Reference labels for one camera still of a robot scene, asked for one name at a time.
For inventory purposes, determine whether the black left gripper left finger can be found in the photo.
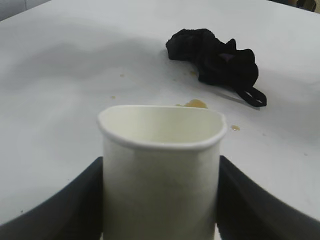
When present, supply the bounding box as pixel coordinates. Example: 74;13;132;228
0;156;105;240

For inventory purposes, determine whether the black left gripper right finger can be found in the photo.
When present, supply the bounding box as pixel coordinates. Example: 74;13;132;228
215;154;320;240

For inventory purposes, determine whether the white paper cup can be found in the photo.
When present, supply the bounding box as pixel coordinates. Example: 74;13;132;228
96;104;228;240

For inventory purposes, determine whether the black cloth rag with strap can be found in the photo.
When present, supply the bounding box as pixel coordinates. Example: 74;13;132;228
164;28;268;108

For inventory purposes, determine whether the yellow liquid spill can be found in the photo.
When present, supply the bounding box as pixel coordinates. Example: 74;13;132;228
174;99;208;110

